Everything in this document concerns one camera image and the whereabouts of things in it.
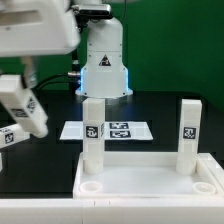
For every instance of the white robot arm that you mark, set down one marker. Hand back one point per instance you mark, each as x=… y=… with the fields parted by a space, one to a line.
x=104 y=74

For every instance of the black camera on stand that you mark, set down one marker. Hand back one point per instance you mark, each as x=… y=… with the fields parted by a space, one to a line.
x=83 y=14

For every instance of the white square desk top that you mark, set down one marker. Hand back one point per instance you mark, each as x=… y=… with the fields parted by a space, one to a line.
x=141 y=175

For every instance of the white front fence bar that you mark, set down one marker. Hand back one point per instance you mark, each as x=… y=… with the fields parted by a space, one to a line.
x=137 y=211

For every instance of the white marker base sheet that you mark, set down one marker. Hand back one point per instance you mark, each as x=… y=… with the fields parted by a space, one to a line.
x=120 y=130

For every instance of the white left fence piece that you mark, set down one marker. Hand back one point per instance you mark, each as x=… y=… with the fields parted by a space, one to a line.
x=1 y=163

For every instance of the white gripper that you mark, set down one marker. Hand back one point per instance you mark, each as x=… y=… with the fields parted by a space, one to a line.
x=31 y=28

